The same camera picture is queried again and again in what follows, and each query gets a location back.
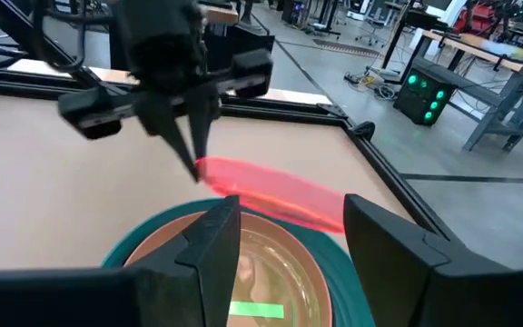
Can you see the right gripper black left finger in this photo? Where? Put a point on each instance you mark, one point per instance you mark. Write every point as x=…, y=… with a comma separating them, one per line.
x=107, y=300

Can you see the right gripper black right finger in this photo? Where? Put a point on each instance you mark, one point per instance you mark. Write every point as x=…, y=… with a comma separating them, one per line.
x=425, y=295

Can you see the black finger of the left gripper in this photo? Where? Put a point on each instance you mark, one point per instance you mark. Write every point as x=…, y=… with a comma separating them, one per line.
x=166, y=127
x=202, y=118

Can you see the teal plastic plate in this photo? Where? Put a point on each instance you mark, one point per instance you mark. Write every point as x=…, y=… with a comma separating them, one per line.
x=329, y=254

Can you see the clear pink plastic plate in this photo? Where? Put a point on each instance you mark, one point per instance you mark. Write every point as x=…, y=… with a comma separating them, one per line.
x=279, y=191

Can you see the copper orange plastic plate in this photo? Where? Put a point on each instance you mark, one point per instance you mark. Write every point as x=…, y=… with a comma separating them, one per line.
x=266, y=222

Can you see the black box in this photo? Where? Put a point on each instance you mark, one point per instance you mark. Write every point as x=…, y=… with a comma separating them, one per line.
x=252, y=38

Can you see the white light bar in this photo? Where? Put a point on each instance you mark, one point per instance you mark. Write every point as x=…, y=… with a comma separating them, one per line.
x=298, y=96

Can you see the small black computer tower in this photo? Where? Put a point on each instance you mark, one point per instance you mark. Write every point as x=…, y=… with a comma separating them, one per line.
x=293, y=11

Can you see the black table corner clamp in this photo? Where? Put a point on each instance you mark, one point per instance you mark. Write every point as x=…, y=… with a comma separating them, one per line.
x=364, y=131

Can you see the grey office chair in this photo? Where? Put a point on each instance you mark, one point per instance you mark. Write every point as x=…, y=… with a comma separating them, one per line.
x=372, y=29

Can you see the black computer with green lights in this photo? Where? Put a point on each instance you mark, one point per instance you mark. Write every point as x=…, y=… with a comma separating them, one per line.
x=418, y=102

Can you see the grey workbench with wooden top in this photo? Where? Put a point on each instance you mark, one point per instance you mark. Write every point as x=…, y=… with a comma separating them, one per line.
x=479, y=52

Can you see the red tool cart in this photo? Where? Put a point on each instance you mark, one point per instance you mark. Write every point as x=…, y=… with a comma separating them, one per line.
x=475, y=18

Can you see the black aluminium table frame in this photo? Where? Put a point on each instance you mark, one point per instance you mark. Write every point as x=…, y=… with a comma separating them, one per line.
x=284, y=113

